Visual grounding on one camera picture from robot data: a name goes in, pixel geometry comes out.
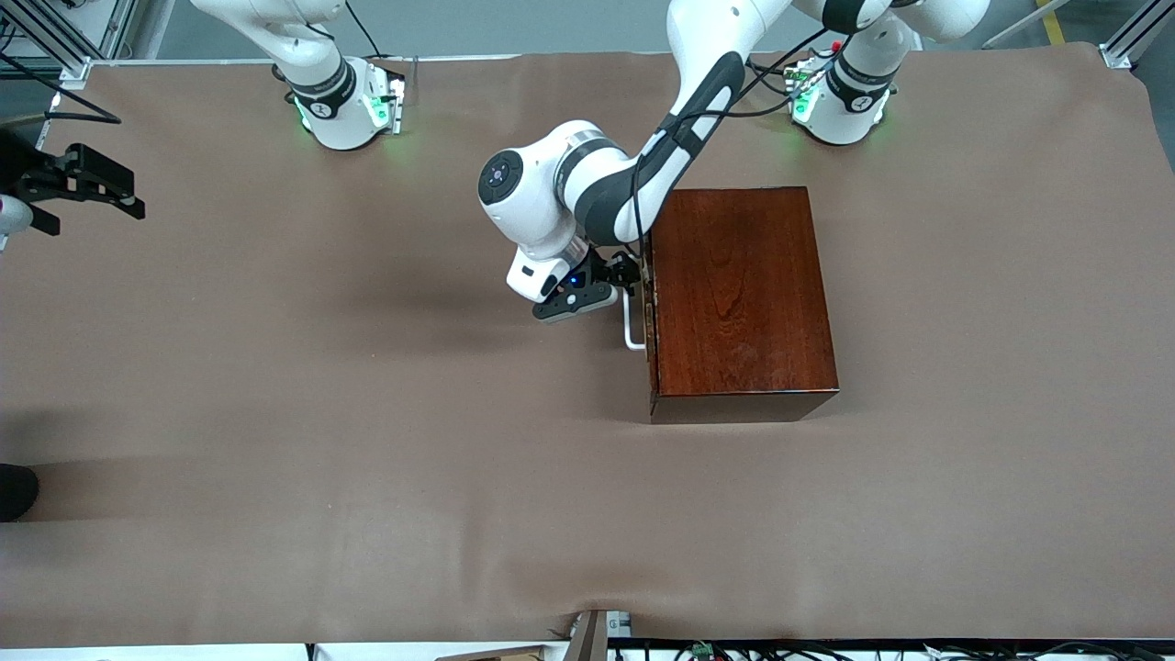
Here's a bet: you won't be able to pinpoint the dark red-brown wooden cabinet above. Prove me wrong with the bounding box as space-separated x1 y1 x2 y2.
643 186 840 425

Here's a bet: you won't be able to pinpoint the brown table cover sheet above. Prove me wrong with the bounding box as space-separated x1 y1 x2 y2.
0 50 1175 644

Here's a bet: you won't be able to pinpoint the white metal drawer handle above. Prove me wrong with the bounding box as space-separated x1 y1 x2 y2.
623 289 649 352

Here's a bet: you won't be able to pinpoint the light wood drawer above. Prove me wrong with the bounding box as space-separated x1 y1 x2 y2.
644 230 662 419

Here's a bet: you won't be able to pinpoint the black left base cables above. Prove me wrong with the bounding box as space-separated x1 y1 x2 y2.
745 53 832 104

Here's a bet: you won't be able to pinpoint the black shoe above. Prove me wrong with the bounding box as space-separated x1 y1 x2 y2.
0 464 39 522

